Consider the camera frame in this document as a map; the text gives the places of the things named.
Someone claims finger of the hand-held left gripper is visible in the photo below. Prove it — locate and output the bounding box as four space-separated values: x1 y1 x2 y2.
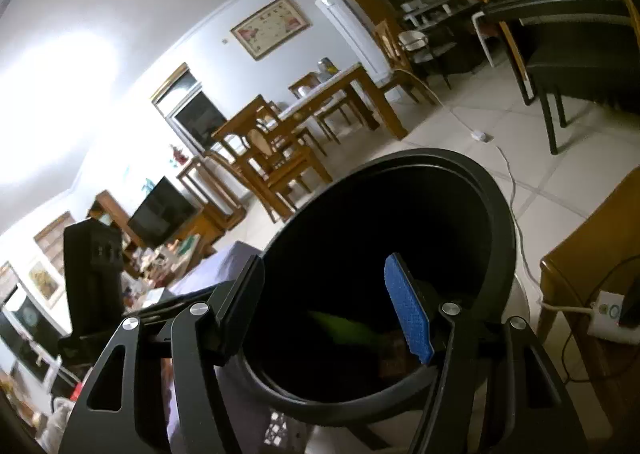
120 285 223 322

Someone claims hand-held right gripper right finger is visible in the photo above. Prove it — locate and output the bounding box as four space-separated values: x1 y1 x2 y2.
384 253 588 454

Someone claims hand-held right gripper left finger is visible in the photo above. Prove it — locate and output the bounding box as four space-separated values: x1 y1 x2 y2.
57 254 266 454

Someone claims black round trash bin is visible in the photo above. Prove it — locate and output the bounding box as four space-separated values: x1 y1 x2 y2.
240 148 532 454

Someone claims wooden coffee table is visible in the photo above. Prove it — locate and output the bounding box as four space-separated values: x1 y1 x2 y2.
120 234 217 295

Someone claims wooden framed window blind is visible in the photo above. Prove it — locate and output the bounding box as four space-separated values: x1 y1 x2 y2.
33 211 77 261

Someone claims green wrapper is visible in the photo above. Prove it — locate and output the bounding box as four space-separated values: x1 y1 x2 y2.
307 310 382 349

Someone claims wooden shelf unit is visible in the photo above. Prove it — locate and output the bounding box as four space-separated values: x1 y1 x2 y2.
87 190 127 235

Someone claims wooden television cabinet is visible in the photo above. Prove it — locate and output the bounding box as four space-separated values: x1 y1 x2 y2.
167 213 223 265

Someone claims black television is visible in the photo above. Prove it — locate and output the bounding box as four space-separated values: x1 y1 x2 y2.
127 176 197 247

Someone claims square wooden stand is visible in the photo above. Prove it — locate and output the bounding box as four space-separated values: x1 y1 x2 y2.
176 153 249 235

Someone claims wooden chair oval cane back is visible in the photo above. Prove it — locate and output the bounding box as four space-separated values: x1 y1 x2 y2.
212 94 328 185

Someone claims wooden framed glass door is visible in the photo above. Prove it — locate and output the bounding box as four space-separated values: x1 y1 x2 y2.
151 62 229 155

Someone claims white power strip with light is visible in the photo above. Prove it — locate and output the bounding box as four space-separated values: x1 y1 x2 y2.
586 289 632 346

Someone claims wooden side table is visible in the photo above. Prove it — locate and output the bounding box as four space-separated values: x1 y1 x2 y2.
536 169 640 437

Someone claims black power adapter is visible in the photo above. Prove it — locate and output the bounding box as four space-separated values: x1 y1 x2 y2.
617 290 640 329

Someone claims wooden dining table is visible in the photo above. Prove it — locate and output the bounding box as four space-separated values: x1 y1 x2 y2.
276 62 409 142

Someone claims white seat armchair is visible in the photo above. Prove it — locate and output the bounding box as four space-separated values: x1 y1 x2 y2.
397 28 454 90

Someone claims white standing air conditioner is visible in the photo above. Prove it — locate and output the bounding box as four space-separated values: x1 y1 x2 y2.
315 0 394 88

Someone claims white plastic stool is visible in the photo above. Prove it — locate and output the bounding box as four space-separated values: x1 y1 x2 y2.
471 8 502 68

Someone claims black piano bench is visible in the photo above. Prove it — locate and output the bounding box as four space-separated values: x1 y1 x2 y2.
520 38 640 157

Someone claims dark desk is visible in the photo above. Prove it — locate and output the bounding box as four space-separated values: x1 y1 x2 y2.
400 0 482 75

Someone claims thin black cable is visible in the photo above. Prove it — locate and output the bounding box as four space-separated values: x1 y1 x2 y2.
559 254 640 385

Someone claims white cable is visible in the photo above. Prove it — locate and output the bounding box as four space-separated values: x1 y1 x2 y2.
394 68 548 307

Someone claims framed wall picture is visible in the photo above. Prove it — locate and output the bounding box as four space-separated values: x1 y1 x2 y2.
230 0 312 62

